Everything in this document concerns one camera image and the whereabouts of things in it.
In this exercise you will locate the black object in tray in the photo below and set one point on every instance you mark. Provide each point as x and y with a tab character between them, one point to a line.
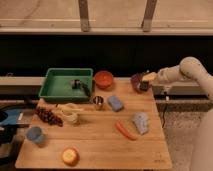
78	84

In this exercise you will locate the orange bowl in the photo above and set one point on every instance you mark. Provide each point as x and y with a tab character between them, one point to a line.
103	79

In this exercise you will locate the small metal cup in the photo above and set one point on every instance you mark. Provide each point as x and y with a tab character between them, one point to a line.
98	102

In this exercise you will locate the blue black machine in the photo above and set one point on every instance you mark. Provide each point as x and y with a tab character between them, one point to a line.
13	120

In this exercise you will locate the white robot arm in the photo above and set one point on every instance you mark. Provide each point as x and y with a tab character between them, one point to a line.
191	69

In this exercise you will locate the cream white toy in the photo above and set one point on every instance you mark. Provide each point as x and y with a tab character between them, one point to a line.
70	112

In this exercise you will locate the yellow red apple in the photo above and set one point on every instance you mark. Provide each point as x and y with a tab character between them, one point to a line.
70	156

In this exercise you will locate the blue sponge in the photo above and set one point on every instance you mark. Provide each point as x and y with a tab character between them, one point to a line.
115	103

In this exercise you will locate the purple bowl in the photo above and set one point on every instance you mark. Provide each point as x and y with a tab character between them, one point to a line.
136	80

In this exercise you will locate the orange carrot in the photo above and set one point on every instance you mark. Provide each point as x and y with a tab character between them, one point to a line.
124	131

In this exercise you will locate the black eraser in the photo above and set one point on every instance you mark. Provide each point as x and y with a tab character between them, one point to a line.
144	85

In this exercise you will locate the light blue cloth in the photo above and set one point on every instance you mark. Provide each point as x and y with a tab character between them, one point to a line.
140	120

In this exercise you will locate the blue plastic cup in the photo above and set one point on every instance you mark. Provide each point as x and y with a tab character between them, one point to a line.
35	135

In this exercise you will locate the green plastic tray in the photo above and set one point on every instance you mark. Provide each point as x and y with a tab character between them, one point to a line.
56	86

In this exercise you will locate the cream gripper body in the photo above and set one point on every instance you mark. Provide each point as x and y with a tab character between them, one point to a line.
149	77

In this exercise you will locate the bunch of dark grapes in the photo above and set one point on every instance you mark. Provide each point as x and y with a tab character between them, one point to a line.
48	116

